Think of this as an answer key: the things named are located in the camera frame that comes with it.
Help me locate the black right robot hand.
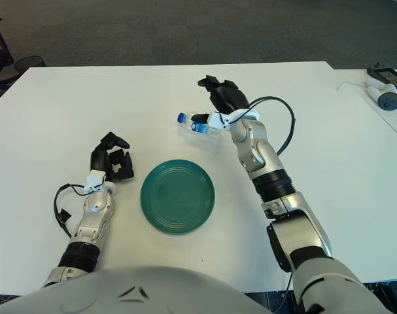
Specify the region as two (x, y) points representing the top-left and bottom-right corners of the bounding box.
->
(190, 75), (251, 124)

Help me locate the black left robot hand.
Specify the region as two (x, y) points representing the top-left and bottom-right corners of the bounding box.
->
(89, 131), (135, 182)

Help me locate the clear bottle blue cap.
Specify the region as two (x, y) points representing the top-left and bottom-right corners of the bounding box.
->
(176, 112), (222, 138)

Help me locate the green round plate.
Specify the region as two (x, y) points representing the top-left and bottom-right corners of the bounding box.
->
(140, 159), (216, 235)

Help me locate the grey robot torso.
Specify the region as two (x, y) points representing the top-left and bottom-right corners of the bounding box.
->
(0, 265), (274, 314)

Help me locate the white grey handheld controller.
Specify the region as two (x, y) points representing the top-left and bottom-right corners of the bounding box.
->
(364, 78), (397, 111)

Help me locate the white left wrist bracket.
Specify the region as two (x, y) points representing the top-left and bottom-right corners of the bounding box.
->
(84, 169), (116, 194)

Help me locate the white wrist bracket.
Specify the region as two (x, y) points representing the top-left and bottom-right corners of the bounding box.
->
(207, 109), (261, 131)
(84, 169), (116, 194)

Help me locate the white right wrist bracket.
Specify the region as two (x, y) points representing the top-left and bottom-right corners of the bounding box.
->
(207, 109), (261, 131)

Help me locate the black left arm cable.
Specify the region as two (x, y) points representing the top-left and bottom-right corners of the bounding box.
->
(53, 183), (91, 239)

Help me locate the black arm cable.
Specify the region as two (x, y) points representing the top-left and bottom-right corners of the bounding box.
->
(53, 183), (91, 239)
(243, 96), (296, 156)

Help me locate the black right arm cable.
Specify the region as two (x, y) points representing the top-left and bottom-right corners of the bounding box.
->
(243, 96), (296, 156)

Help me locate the white cable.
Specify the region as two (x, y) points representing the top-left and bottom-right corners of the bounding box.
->
(336, 80), (369, 92)

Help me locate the thin black hanging cable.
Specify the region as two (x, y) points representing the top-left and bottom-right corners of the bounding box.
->
(278, 273), (294, 311)

